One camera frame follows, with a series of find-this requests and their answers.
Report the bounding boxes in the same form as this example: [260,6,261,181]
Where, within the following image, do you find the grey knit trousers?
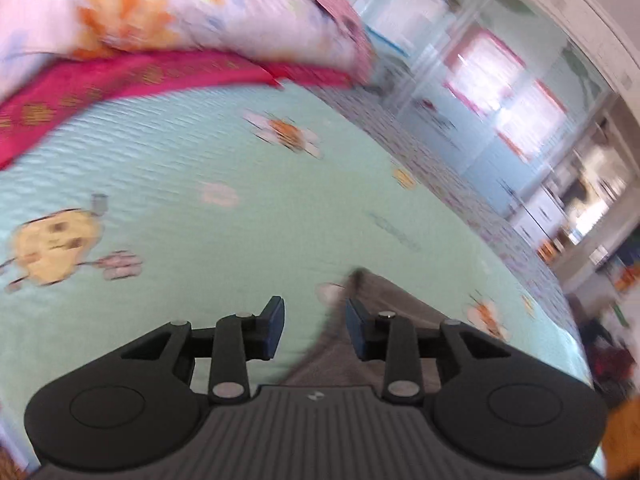
[280,268,447,391]

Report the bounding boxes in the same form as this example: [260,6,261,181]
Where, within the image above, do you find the mint green quilted bedspread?
[1,84,590,453]

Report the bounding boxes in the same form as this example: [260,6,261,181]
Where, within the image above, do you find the white drawer cabinet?
[510,188,566,250]

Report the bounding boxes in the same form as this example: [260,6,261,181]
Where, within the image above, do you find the red patterned cloth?
[316,0,374,84]

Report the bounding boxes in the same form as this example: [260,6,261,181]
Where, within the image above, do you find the sliding door wardrobe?
[357,0,612,216]

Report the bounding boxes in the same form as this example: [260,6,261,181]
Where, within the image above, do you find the magenta embroidered pillow cover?
[1,51,352,168]

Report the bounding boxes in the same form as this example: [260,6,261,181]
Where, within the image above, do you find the floral rolled duvet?
[1,0,355,99]

